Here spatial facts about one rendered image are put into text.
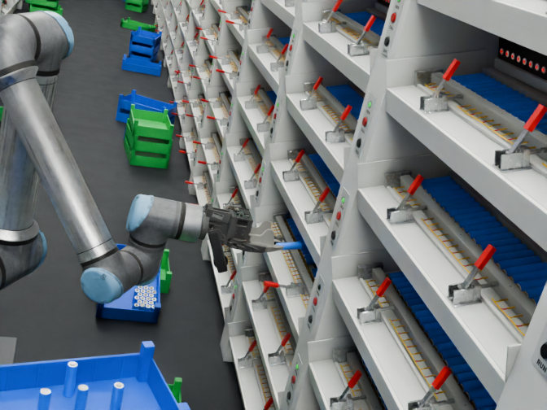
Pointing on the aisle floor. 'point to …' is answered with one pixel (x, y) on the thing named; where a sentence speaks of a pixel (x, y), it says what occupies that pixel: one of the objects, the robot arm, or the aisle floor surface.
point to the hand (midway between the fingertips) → (276, 246)
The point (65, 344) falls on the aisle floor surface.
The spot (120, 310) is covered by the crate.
